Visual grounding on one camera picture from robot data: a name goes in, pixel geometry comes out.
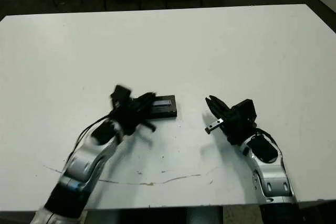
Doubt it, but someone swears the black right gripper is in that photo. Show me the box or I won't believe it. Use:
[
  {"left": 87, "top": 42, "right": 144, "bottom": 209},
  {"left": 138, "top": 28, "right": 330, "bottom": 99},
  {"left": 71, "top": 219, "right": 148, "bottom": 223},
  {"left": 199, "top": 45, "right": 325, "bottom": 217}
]
[{"left": 204, "top": 94, "right": 257, "bottom": 145}]

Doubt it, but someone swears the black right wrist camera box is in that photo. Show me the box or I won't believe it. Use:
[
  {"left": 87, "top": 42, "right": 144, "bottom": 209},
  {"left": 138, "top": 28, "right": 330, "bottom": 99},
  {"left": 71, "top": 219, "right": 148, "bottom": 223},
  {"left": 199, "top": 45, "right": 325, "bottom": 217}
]
[{"left": 230, "top": 99, "right": 257, "bottom": 123}]

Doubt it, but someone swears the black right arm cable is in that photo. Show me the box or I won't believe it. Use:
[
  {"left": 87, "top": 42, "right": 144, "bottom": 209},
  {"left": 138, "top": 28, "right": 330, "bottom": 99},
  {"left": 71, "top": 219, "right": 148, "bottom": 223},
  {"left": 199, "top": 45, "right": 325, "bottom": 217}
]
[{"left": 251, "top": 126, "right": 286, "bottom": 162}]

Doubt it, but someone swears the black box lid with label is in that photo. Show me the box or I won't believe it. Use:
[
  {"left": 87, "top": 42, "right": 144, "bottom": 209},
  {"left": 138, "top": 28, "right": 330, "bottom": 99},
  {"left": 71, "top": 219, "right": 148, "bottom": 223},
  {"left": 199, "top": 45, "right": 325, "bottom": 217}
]
[{"left": 149, "top": 94, "right": 178, "bottom": 119}]

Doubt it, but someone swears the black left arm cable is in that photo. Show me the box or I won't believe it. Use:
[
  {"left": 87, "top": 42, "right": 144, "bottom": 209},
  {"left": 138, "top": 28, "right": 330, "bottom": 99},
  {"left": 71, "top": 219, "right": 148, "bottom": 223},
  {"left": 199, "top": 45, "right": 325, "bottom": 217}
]
[{"left": 67, "top": 115, "right": 113, "bottom": 163}]

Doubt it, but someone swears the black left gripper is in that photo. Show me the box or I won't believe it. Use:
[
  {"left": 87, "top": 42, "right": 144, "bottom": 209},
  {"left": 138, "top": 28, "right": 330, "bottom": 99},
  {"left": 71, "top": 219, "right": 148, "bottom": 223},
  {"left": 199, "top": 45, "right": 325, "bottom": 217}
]
[{"left": 109, "top": 92, "right": 158, "bottom": 136}]

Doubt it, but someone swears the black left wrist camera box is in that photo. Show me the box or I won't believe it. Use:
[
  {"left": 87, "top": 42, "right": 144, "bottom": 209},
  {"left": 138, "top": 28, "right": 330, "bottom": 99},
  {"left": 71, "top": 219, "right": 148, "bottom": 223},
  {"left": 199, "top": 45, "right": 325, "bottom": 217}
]
[{"left": 109, "top": 84, "right": 132, "bottom": 105}]

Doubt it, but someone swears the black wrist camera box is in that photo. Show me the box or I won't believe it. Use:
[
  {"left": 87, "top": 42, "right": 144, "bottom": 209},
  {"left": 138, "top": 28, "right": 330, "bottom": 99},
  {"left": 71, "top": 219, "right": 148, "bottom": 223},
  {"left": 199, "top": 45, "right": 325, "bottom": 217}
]
[
  {"left": 230, "top": 99, "right": 257, "bottom": 123},
  {"left": 109, "top": 84, "right": 132, "bottom": 105}
]

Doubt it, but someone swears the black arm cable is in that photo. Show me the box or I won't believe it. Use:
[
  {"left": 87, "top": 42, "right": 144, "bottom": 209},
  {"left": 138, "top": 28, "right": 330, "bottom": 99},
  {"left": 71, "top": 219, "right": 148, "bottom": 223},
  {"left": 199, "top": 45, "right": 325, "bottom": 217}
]
[
  {"left": 67, "top": 115, "right": 113, "bottom": 163},
  {"left": 251, "top": 126, "right": 286, "bottom": 162}
]

